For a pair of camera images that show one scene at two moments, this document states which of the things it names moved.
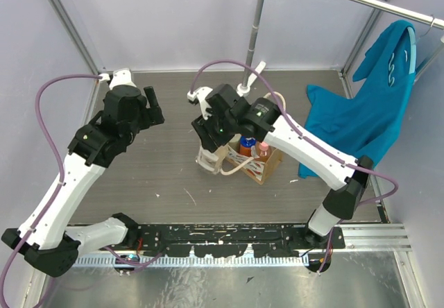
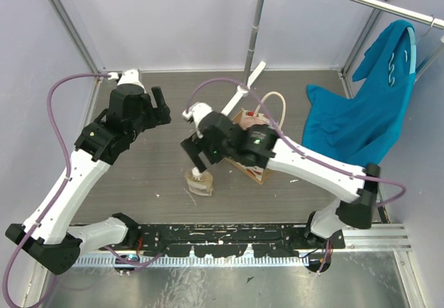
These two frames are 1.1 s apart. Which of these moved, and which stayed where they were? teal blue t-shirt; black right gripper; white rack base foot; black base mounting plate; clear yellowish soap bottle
Moved: clear yellowish soap bottle; black right gripper
Stayed: teal blue t-shirt; black base mounting plate; white rack base foot
